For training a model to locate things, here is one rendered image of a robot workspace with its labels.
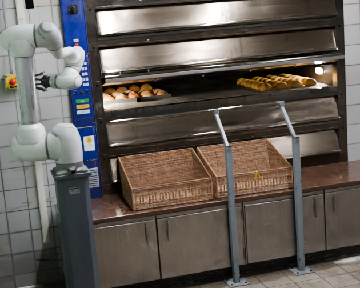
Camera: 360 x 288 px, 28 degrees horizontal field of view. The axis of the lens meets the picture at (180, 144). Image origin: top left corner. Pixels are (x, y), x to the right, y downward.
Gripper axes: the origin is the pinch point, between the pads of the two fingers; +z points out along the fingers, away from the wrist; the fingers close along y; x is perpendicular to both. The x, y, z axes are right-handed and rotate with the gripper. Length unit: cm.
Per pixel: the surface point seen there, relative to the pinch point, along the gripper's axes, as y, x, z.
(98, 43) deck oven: -19, 50, -22
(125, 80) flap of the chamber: 6, 49, -42
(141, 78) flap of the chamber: 6, 57, -50
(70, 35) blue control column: -26.6, 34.4, -10.9
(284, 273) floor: 146, 84, -137
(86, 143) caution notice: 48, 37, -13
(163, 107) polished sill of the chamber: 30, 79, -52
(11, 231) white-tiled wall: 104, -2, 30
